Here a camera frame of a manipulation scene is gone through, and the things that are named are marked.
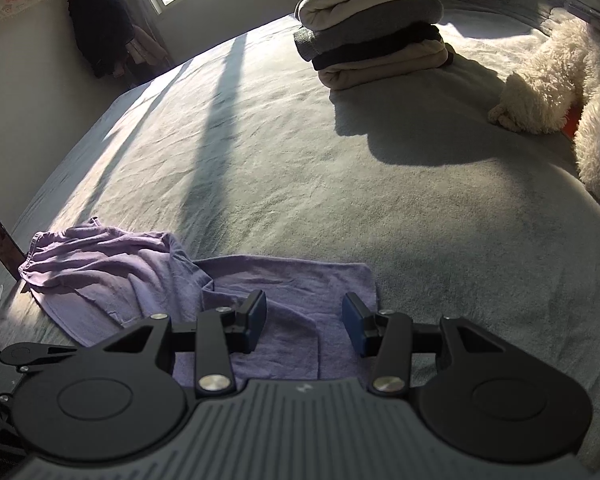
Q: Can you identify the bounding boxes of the purple pants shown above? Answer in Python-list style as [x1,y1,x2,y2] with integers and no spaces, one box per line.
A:
[19,218,377,382]

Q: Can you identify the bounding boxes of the hanging dark clothes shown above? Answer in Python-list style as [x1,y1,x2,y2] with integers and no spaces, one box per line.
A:
[68,0,171,84]

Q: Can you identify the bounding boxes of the dark phone on stand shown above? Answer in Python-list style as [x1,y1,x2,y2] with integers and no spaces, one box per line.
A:
[0,221,27,281]

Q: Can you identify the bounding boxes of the grey bed sheet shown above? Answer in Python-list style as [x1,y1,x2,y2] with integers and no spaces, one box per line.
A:
[10,8,600,469]

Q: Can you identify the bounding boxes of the folded beige garment bottom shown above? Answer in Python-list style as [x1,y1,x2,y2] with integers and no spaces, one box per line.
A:
[317,40,449,90]

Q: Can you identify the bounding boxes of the folded grey garment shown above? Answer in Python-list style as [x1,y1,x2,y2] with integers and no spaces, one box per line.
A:
[294,0,443,61]

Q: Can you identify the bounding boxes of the folded black garment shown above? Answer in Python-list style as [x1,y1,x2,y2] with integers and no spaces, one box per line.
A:
[312,22,442,70]

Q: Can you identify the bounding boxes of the white plush dog toy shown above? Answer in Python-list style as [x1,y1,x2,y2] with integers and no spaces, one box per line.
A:
[488,18,600,200]

